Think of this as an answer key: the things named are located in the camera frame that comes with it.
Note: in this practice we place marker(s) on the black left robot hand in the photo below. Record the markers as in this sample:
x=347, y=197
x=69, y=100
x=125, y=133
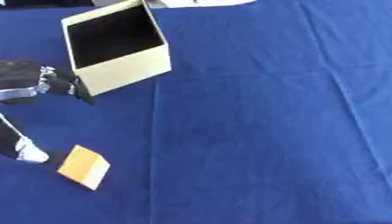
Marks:
x=20, y=74

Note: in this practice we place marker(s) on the tan cardboard box, black inside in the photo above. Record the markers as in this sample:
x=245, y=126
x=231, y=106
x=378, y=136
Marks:
x=125, y=70

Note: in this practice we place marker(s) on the yellow rectangular block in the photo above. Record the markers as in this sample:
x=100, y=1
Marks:
x=79, y=166

